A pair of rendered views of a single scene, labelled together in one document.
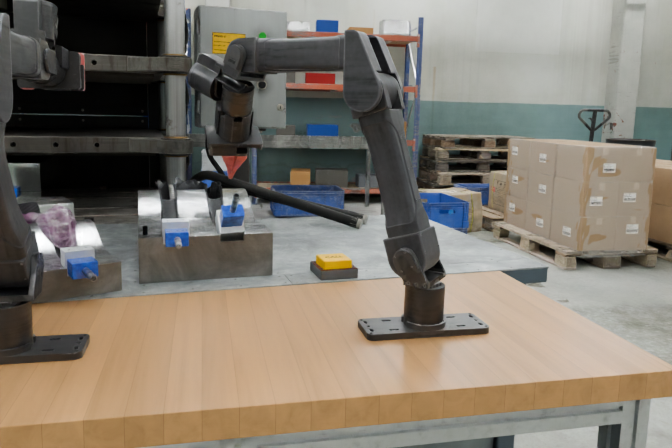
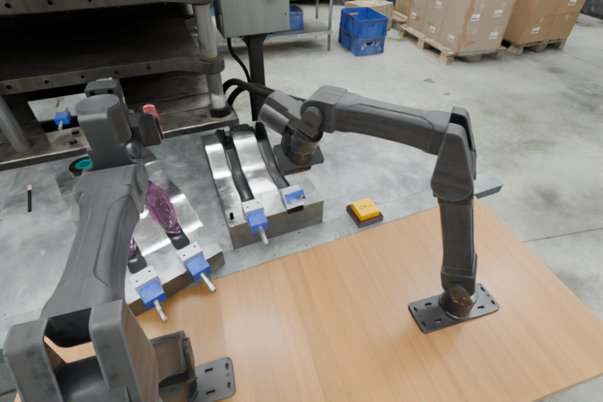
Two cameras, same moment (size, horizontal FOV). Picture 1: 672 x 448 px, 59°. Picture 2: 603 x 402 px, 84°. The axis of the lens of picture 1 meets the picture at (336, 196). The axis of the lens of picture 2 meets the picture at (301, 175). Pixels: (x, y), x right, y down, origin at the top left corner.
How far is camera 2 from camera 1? 0.69 m
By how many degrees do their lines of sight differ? 32
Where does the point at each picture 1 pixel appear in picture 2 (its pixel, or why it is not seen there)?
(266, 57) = (345, 123)
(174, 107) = (205, 34)
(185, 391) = not seen: outside the picture
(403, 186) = (467, 246)
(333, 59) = (421, 144)
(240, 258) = (301, 219)
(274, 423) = not seen: outside the picture
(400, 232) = (457, 273)
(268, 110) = (276, 17)
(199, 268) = (274, 231)
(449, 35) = not seen: outside the picture
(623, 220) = (489, 30)
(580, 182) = (467, 4)
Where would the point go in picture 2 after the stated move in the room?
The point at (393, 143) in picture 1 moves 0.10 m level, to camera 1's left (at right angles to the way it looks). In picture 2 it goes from (467, 219) to (411, 221)
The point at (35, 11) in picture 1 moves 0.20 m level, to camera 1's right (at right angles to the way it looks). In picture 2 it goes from (109, 129) to (255, 124)
